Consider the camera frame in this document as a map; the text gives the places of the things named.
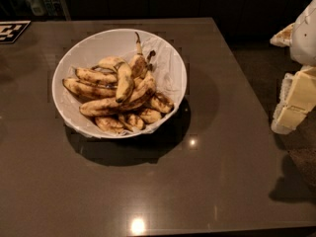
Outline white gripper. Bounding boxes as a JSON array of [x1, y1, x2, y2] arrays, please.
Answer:
[[270, 0, 316, 134]]

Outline spotted ripe banana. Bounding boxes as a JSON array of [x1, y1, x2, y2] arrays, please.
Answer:
[[116, 61, 134, 103]]

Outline white bowl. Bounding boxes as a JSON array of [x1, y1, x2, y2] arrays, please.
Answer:
[[52, 29, 187, 139]]

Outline right dark spotted banana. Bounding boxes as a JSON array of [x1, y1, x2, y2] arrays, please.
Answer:
[[148, 92, 174, 114]]

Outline middle curved banana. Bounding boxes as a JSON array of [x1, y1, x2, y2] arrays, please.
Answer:
[[119, 71, 156, 112]]

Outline bottom right small banana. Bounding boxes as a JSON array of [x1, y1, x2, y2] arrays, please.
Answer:
[[138, 108, 162, 124]]

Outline back banana with stem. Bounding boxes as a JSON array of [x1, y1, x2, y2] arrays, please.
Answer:
[[129, 34, 147, 78]]

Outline bottom middle banana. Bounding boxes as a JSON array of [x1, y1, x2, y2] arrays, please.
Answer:
[[118, 114, 145, 131]]

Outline long front spotted banana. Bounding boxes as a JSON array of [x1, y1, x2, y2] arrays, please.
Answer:
[[79, 98, 119, 117]]

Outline bottom left banana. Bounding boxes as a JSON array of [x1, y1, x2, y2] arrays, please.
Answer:
[[95, 117, 124, 133]]

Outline upper left spotted banana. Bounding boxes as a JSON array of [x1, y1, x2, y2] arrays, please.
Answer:
[[75, 68, 118, 84]]

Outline lower left spotted banana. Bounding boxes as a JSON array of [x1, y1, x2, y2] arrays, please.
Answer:
[[62, 78, 116, 99]]

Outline black white fiducial marker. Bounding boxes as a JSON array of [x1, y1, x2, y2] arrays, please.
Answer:
[[0, 21, 31, 44]]

